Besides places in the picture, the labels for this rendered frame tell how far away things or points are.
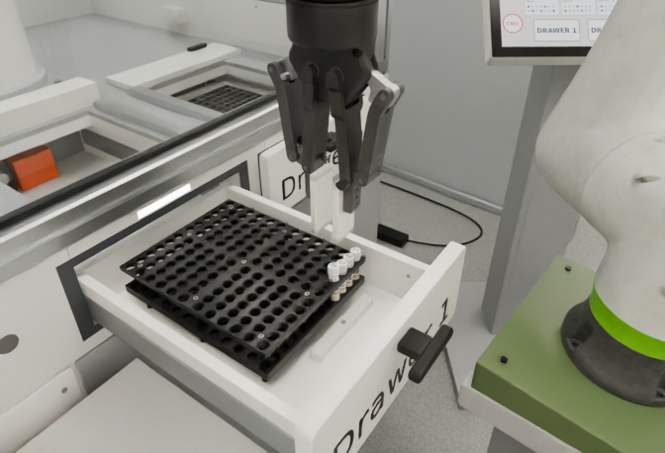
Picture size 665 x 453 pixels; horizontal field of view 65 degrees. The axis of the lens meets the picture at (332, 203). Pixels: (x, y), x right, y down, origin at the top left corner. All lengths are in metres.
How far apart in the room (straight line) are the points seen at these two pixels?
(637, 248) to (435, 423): 1.07
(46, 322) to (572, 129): 0.62
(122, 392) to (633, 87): 0.67
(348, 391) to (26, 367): 0.37
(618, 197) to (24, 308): 0.62
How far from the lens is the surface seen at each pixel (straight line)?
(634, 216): 0.59
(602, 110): 0.66
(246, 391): 0.50
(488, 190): 2.37
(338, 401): 0.44
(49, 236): 0.61
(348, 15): 0.42
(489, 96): 2.21
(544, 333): 0.71
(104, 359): 0.73
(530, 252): 1.57
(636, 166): 0.61
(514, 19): 1.18
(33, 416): 0.72
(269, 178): 0.78
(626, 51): 0.65
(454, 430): 1.57
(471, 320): 1.80
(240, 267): 0.61
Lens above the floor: 1.29
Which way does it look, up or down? 33 degrees down
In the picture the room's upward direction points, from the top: straight up
